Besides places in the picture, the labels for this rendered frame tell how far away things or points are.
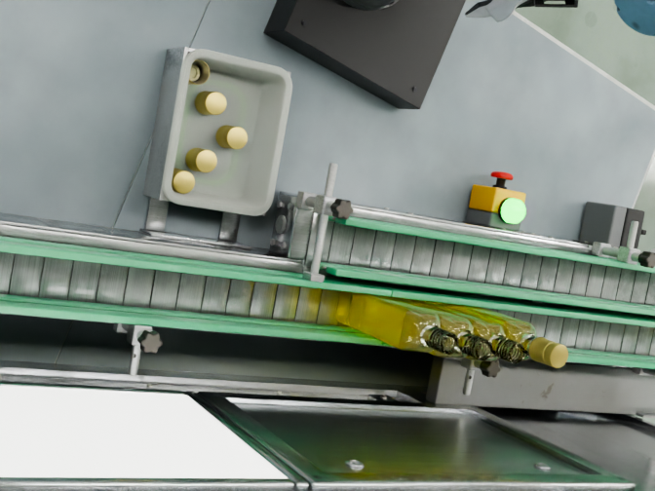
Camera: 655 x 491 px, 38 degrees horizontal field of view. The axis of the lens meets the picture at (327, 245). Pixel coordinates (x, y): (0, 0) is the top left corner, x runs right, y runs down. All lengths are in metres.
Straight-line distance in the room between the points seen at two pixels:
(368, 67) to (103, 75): 0.41
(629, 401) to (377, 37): 0.85
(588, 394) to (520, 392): 0.16
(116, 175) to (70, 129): 0.09
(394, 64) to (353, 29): 0.09
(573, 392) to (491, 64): 0.61
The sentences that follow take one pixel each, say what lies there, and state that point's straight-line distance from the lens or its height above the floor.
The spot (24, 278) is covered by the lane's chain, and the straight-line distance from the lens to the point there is 1.30.
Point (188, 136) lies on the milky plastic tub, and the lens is 1.45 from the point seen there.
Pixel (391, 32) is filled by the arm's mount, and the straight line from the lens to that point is 1.55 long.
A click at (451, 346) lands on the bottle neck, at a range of 1.28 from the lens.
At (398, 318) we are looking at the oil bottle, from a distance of 1.32.
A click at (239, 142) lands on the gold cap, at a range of 1.44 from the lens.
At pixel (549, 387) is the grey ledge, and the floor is 0.88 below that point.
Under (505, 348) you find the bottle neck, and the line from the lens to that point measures 1.34.
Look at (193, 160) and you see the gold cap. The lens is 1.42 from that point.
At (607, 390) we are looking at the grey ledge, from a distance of 1.86.
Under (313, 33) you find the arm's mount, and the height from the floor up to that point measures 0.82.
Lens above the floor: 2.14
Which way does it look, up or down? 61 degrees down
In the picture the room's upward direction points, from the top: 107 degrees clockwise
